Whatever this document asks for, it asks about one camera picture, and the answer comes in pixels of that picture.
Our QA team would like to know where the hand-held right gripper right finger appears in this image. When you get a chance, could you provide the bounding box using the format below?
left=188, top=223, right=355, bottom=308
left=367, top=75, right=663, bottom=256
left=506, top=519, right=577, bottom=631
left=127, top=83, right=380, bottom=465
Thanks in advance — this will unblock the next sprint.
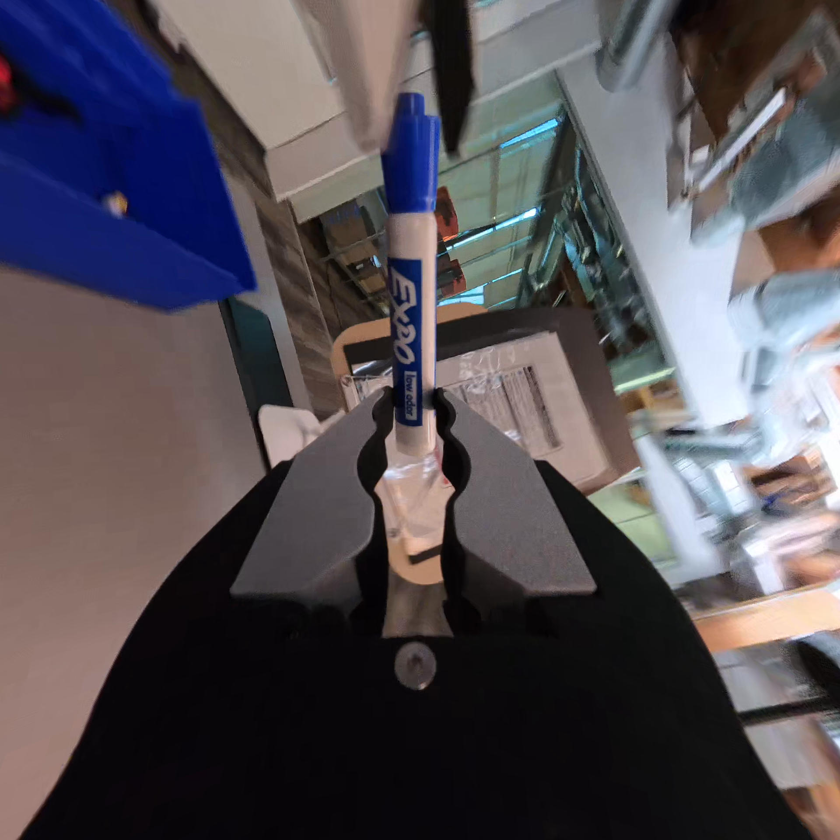
left=434, top=387, right=598, bottom=626

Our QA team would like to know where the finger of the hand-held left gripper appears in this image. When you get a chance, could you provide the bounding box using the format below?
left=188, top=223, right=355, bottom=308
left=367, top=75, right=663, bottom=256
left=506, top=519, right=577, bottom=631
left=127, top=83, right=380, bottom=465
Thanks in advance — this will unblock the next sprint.
left=289, top=0, right=421, bottom=151
left=427, top=0, right=476, bottom=156

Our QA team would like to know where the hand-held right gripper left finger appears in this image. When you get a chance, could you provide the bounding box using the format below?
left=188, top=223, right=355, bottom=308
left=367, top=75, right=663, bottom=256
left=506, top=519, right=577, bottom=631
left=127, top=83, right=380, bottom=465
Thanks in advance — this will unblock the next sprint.
left=231, top=387, right=395, bottom=619

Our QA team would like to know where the blue and white marker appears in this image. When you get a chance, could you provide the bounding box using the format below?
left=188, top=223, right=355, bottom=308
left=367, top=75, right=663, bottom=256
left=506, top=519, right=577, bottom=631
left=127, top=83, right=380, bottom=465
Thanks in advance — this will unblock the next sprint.
left=382, top=92, right=442, bottom=458

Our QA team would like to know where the blue plastic bin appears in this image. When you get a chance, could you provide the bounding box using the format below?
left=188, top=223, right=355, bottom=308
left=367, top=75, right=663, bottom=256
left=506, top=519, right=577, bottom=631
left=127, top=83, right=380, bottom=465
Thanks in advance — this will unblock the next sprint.
left=0, top=0, right=258, bottom=313

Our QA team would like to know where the white plastic object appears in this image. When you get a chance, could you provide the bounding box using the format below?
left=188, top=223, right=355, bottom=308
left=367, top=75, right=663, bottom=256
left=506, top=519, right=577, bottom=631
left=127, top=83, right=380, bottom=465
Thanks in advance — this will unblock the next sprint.
left=259, top=404, right=330, bottom=469

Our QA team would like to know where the clear plastic bag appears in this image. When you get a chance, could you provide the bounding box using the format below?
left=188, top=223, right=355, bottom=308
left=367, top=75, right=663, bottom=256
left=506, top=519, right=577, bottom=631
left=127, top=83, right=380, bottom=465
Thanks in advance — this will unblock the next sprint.
left=377, top=453, right=455, bottom=547

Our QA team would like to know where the dark box with white label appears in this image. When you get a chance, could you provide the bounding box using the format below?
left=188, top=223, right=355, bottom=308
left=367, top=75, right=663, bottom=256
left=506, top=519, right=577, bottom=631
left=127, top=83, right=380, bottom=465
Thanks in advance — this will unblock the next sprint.
left=341, top=308, right=641, bottom=494

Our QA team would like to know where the cluttered storage shelf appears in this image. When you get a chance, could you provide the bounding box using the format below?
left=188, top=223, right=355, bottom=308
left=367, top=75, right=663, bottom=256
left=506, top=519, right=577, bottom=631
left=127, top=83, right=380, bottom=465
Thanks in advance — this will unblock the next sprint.
left=558, top=0, right=840, bottom=592

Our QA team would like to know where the dark wall panel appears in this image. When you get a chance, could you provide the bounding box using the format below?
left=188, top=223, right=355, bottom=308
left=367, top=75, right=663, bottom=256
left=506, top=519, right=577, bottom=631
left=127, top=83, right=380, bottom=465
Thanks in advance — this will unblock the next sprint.
left=220, top=295, right=294, bottom=409

